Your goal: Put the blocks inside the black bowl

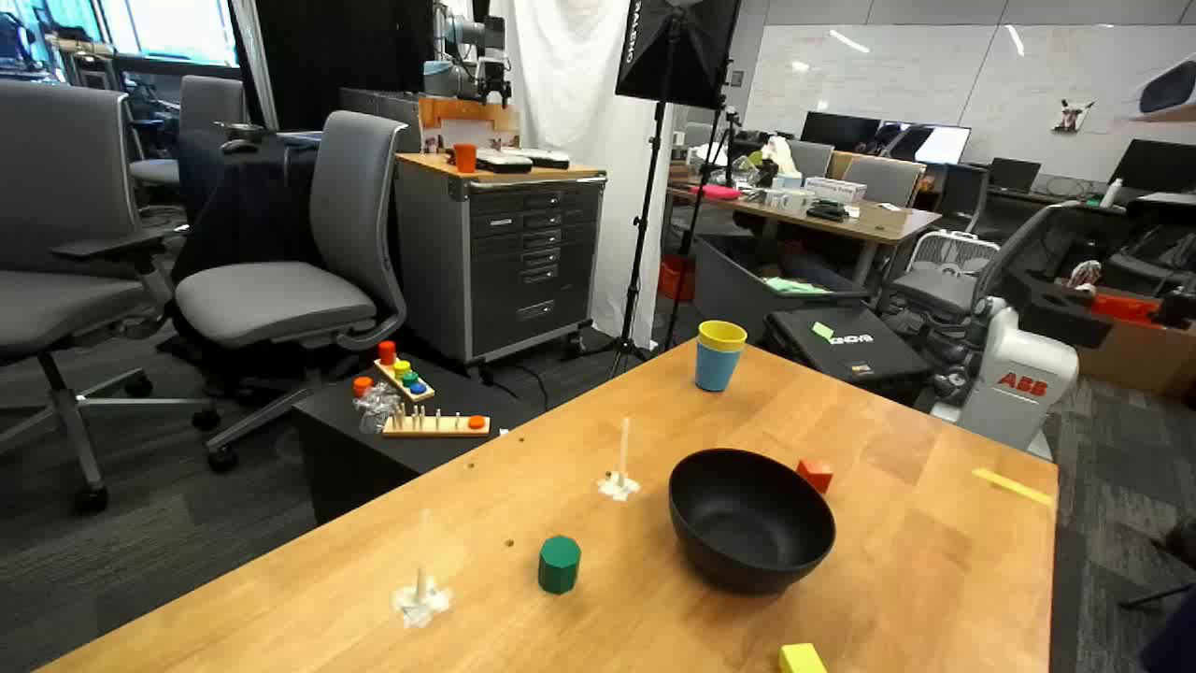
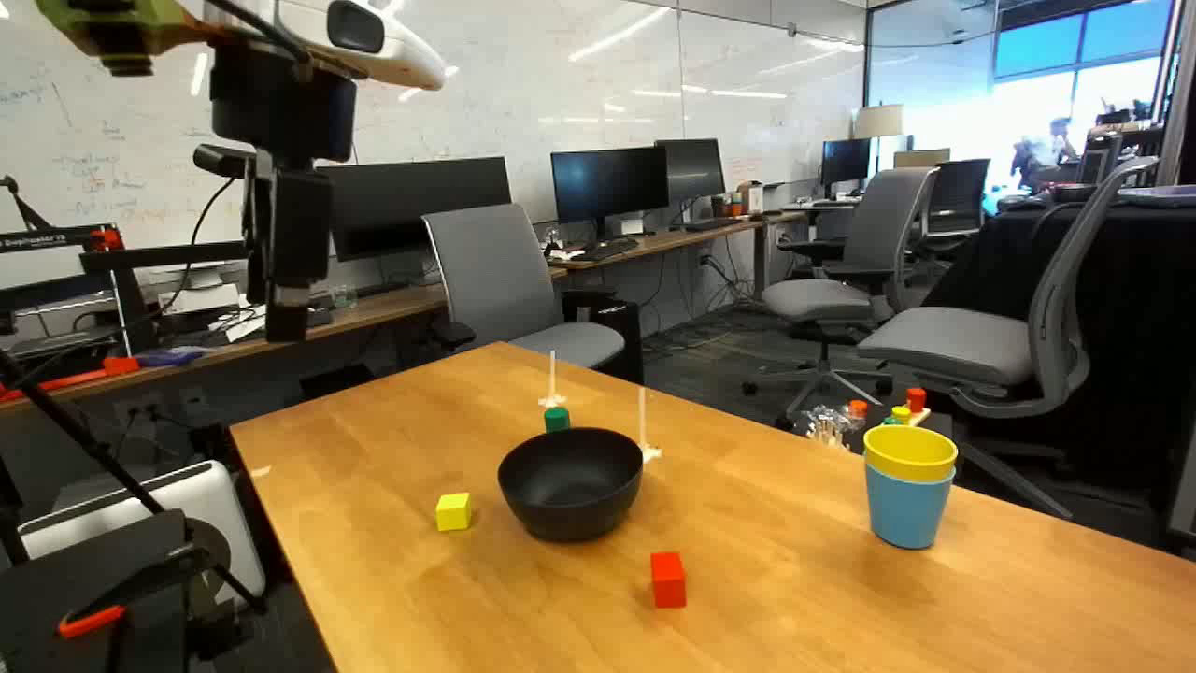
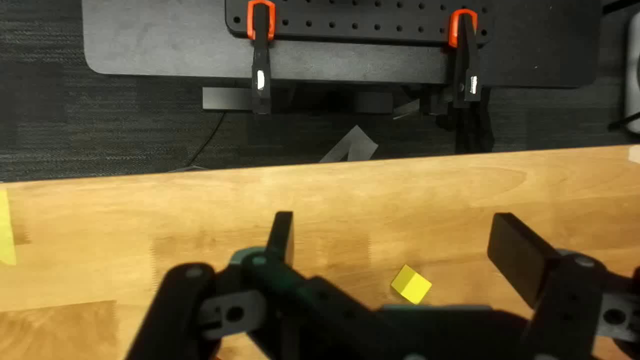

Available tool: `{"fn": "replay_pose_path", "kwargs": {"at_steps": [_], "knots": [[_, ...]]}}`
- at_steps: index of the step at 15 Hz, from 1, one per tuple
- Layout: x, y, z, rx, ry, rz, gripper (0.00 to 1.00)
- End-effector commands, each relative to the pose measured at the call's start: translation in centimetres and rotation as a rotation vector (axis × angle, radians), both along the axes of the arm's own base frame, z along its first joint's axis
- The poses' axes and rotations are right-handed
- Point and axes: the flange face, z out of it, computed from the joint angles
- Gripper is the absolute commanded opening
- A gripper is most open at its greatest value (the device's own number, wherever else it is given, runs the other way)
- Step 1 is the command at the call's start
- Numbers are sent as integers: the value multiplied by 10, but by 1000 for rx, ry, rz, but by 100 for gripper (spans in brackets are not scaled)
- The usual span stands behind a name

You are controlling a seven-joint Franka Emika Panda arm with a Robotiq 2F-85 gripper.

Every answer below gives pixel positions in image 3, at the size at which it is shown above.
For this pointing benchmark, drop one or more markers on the yellow cube block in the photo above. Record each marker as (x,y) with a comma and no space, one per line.
(411,285)

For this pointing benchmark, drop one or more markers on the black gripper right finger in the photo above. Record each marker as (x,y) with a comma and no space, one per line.
(566,300)

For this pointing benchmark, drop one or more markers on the black perforated board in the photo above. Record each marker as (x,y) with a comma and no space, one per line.
(361,21)
(152,40)

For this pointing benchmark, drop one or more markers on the yellow tape strip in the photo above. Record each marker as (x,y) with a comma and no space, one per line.
(4,226)

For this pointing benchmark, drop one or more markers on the orange black clamp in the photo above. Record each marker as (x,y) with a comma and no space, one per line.
(261,60)
(465,60)

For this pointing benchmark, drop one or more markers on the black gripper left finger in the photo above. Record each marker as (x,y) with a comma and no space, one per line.
(201,307)

